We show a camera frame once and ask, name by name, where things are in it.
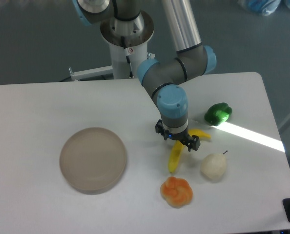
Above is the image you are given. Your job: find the green bell pepper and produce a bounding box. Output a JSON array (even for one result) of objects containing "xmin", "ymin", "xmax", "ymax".
[{"xmin": 204, "ymin": 102, "xmax": 232, "ymax": 126}]

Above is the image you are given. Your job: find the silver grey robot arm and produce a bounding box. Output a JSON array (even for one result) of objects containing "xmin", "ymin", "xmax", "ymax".
[{"xmin": 73, "ymin": 0, "xmax": 216, "ymax": 150}]

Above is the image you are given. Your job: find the orange swirled bread roll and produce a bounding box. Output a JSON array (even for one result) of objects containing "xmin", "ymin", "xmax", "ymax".
[{"xmin": 160, "ymin": 176, "xmax": 193, "ymax": 208}]

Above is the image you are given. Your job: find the yellow banana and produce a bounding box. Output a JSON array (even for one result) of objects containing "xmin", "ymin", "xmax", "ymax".
[{"xmin": 168, "ymin": 129, "xmax": 211, "ymax": 173}]

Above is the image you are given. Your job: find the blue plastic bag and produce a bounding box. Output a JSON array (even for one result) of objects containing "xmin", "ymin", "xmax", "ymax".
[{"xmin": 238, "ymin": 0, "xmax": 290, "ymax": 16}]

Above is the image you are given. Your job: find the white left support bracket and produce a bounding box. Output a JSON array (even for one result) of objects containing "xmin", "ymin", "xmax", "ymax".
[{"xmin": 68, "ymin": 65, "xmax": 113, "ymax": 81}]

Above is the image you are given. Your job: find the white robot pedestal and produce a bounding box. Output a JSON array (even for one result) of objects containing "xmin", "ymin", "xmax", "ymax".
[{"xmin": 100, "ymin": 11, "xmax": 154, "ymax": 79}]

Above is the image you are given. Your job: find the beige round plate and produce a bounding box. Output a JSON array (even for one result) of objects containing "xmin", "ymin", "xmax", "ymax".
[{"xmin": 59, "ymin": 127, "xmax": 127, "ymax": 195}]

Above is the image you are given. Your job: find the white pear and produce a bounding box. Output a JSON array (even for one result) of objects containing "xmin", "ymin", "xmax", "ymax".
[{"xmin": 200, "ymin": 151, "xmax": 228, "ymax": 183}]

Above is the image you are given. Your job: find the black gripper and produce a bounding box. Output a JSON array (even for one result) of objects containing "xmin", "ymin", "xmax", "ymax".
[{"xmin": 155, "ymin": 119, "xmax": 200, "ymax": 152}]

